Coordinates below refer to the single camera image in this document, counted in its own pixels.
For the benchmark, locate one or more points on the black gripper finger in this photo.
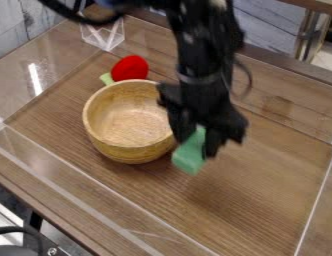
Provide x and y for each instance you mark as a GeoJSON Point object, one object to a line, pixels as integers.
{"type": "Point", "coordinates": [216, 138]}
{"type": "Point", "coordinates": [181, 122]}

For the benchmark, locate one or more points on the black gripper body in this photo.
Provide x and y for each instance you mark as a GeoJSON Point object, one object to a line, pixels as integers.
{"type": "Point", "coordinates": [209, 103]}

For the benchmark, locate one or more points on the green rectangular stick block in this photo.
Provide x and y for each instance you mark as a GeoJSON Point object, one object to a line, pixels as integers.
{"type": "Point", "coordinates": [188, 156]}

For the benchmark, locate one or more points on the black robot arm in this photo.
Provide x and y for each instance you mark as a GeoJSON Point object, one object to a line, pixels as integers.
{"type": "Point", "coordinates": [209, 37]}

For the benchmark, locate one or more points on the brown wooden bowl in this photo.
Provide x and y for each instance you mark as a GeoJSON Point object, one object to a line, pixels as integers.
{"type": "Point", "coordinates": [125, 122]}

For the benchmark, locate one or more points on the red fuzzy ball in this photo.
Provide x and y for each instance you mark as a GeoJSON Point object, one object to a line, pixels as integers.
{"type": "Point", "coordinates": [130, 67]}

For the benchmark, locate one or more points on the small light green block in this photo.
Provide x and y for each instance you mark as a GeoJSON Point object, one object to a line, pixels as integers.
{"type": "Point", "coordinates": [106, 79]}

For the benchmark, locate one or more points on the clear acrylic corner bracket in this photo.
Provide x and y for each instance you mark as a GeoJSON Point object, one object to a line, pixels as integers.
{"type": "Point", "coordinates": [105, 37]}

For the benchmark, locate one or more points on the metal table frame background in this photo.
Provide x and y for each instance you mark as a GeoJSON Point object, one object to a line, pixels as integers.
{"type": "Point", "coordinates": [316, 25]}

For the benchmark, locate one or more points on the clear acrylic front wall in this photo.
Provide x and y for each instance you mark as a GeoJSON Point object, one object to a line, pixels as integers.
{"type": "Point", "coordinates": [110, 225]}

